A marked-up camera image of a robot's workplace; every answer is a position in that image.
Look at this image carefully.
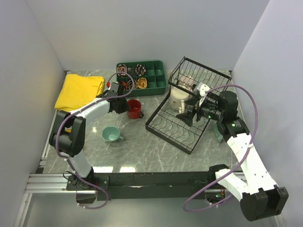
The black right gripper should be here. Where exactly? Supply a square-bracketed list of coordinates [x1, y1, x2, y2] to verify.
[176, 95, 224, 127]

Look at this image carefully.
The red mug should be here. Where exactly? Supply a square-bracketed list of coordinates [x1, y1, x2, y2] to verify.
[127, 99, 144, 120]

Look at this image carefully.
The white mug green inside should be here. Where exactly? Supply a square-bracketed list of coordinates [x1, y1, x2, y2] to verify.
[169, 87, 191, 114]

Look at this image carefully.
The pink speckled mug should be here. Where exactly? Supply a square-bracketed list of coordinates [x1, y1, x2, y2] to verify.
[178, 75, 195, 91]

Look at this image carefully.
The teal cup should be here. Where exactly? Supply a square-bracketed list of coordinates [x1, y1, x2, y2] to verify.
[102, 126, 124, 142]

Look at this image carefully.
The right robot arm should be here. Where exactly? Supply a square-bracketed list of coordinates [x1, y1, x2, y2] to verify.
[183, 90, 289, 221]

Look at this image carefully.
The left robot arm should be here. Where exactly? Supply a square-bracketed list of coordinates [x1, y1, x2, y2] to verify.
[49, 82, 129, 190]

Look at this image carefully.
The orange black rolled tie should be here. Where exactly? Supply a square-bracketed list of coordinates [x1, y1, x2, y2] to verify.
[119, 81, 128, 90]

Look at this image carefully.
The brown black rolled tie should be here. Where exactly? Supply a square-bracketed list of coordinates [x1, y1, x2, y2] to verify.
[127, 80, 137, 90]

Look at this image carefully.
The yellow rolled tie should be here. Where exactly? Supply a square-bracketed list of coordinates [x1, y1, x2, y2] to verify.
[137, 78, 148, 89]

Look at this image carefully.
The green compartment tray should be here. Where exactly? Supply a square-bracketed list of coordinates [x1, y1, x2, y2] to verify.
[116, 60, 167, 97]

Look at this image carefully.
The yellow folded cloth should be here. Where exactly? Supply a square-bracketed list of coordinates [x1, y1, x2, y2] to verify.
[54, 74, 105, 112]

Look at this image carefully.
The yellow mug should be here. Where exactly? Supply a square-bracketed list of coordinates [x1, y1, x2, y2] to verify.
[64, 128, 71, 133]

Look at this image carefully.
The black wire dish rack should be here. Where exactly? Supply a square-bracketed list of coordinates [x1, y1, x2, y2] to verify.
[145, 57, 232, 154]

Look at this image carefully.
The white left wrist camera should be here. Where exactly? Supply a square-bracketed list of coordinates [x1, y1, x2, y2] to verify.
[107, 82, 119, 96]

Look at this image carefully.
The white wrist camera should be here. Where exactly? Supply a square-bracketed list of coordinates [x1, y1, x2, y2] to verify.
[193, 82, 210, 107]
[107, 82, 119, 96]

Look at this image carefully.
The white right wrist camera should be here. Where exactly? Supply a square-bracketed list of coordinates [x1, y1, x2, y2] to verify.
[193, 82, 210, 107]

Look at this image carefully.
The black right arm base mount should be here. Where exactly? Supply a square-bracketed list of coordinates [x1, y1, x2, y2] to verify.
[188, 165, 237, 197]

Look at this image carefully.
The black table front rail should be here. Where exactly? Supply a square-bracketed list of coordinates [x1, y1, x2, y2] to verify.
[106, 171, 207, 200]

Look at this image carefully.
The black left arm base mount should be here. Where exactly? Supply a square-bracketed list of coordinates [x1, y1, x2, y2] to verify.
[62, 171, 110, 209]

